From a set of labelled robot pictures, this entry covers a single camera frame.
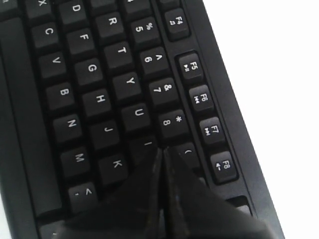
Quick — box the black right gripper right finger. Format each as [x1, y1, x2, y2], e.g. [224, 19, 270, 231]
[163, 147, 276, 239]

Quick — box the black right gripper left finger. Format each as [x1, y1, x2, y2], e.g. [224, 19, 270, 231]
[55, 148, 163, 239]

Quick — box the black Acer keyboard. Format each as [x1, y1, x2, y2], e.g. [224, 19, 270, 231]
[0, 0, 284, 239]

